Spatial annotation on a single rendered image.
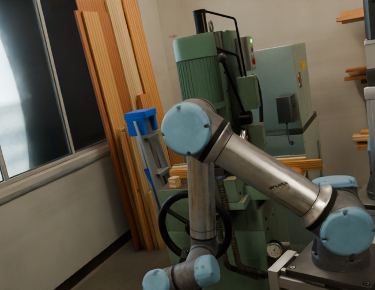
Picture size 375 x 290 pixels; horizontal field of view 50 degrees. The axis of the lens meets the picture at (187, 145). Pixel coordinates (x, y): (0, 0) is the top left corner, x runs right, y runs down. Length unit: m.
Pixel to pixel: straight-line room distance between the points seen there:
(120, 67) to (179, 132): 2.56
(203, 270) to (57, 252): 1.99
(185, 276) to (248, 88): 1.02
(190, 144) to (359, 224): 0.40
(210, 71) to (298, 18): 2.35
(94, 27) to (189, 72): 1.69
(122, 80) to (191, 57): 1.83
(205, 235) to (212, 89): 0.70
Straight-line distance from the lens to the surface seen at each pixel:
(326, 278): 1.12
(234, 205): 1.52
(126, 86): 3.43
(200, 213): 1.11
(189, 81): 1.65
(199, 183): 1.08
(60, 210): 2.94
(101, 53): 3.21
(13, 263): 2.71
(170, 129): 0.90
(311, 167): 1.69
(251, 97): 1.84
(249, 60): 1.93
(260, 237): 1.66
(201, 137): 0.88
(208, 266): 1.05
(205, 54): 1.64
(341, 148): 4.01
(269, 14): 3.98
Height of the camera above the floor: 1.40
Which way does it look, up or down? 11 degrees down
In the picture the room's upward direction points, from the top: 10 degrees counter-clockwise
